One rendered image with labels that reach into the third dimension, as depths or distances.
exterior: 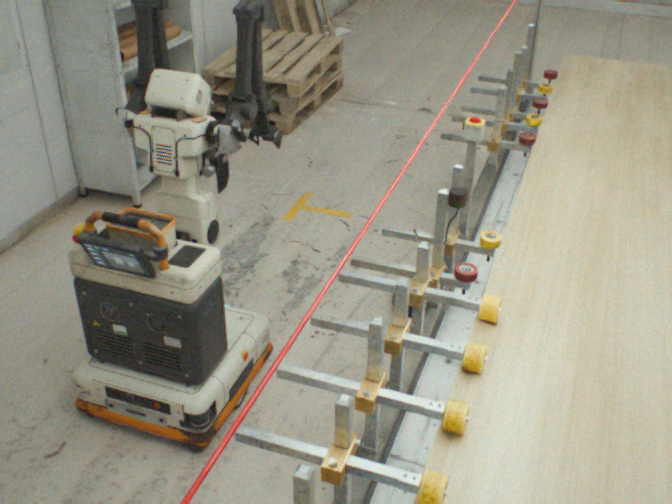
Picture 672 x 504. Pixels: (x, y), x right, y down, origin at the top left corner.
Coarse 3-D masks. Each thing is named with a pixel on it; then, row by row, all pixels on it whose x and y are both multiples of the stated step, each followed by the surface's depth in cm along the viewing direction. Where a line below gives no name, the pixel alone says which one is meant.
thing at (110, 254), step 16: (80, 240) 264; (96, 240) 262; (112, 240) 262; (96, 256) 270; (112, 256) 266; (128, 256) 261; (144, 256) 261; (160, 256) 264; (128, 272) 273; (144, 272) 268
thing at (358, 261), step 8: (352, 256) 271; (360, 256) 271; (352, 264) 271; (360, 264) 269; (368, 264) 268; (376, 264) 267; (384, 264) 267; (392, 264) 267; (400, 264) 267; (384, 272) 268; (392, 272) 266; (400, 272) 265; (408, 272) 264; (440, 280) 261; (448, 280) 260; (456, 280) 259; (464, 288) 259
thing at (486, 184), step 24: (480, 192) 350; (480, 216) 331; (456, 264) 297; (432, 312) 270; (432, 336) 260; (408, 360) 247; (408, 384) 237; (384, 408) 228; (384, 432) 219; (360, 456) 211; (384, 456) 214; (360, 480) 204
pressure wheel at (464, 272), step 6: (462, 264) 259; (468, 264) 259; (456, 270) 256; (462, 270) 256; (468, 270) 256; (474, 270) 256; (456, 276) 256; (462, 276) 254; (468, 276) 254; (474, 276) 255; (468, 282) 255
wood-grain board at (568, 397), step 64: (576, 64) 449; (640, 64) 451; (576, 128) 365; (640, 128) 366; (576, 192) 307; (640, 192) 308; (512, 256) 265; (576, 256) 265; (640, 256) 266; (512, 320) 233; (576, 320) 233; (640, 320) 234; (512, 384) 208; (576, 384) 208; (640, 384) 209; (448, 448) 188; (512, 448) 188; (576, 448) 188; (640, 448) 188
